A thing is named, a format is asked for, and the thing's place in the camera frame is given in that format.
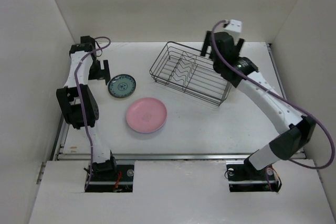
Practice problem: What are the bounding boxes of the grey wire dish rack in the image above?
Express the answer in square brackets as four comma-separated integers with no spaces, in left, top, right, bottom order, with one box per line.
[149,41,232,106]

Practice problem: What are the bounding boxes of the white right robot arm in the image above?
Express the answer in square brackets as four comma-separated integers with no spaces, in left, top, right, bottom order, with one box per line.
[201,31,316,179]

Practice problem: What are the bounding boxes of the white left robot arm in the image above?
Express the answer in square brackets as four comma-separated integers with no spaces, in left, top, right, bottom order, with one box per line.
[56,36,118,180]

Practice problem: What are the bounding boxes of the aluminium side rail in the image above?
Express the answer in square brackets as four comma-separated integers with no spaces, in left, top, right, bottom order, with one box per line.
[35,44,89,185]

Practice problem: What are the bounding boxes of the aluminium table edge rail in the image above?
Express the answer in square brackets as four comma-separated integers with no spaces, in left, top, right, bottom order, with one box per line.
[57,153,249,161]

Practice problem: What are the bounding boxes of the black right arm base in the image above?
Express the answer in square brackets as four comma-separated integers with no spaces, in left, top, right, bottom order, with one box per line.
[224,161,282,193]

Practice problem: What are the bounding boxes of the teal patterned small plate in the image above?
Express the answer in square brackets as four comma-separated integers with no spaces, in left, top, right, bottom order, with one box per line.
[107,74,137,99]

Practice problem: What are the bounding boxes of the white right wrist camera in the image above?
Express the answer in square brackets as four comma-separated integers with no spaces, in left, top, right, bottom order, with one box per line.
[223,19,243,44]

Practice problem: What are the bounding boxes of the pink plate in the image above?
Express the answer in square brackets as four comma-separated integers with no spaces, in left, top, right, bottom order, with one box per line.
[125,97,167,134]

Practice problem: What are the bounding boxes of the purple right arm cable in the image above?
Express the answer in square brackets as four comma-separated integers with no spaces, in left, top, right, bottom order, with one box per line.
[210,19,335,192]

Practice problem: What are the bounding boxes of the white front cover board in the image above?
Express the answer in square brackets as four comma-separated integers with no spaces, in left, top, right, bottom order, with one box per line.
[30,161,334,223]

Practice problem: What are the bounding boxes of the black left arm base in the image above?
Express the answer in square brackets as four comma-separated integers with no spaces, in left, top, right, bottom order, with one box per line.
[84,157,135,193]

